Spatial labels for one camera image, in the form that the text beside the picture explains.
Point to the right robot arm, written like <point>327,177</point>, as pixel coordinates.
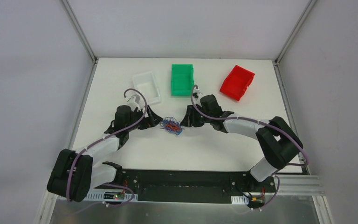
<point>277,140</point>

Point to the red plastic bin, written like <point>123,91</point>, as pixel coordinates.
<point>236,83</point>

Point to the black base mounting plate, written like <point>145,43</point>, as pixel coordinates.
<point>215,187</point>

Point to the green plastic bin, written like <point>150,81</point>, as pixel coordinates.
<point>182,80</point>

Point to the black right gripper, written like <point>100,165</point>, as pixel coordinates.
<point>193,117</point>

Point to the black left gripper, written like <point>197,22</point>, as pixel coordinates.
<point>149,120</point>

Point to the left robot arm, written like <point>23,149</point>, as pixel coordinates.
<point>76,172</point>

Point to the white plastic bin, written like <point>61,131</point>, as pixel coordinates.
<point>146,84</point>

